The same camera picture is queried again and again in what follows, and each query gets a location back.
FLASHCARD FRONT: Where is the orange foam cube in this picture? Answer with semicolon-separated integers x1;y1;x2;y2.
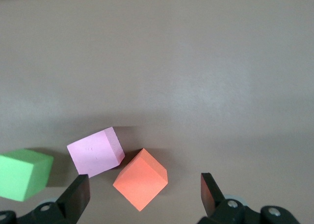
112;148;168;212

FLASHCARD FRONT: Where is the pink foam cube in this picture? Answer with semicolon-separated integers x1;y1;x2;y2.
66;126;126;178

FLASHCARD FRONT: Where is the green foam cube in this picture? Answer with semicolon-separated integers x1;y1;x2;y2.
0;148;54;201

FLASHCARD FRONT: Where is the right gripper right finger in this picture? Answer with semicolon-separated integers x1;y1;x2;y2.
198;173;246;224

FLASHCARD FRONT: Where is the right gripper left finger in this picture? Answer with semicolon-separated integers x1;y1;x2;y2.
30;174;91;224

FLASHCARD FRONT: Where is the brown table cover sheet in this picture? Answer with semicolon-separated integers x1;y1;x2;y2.
0;0;314;224

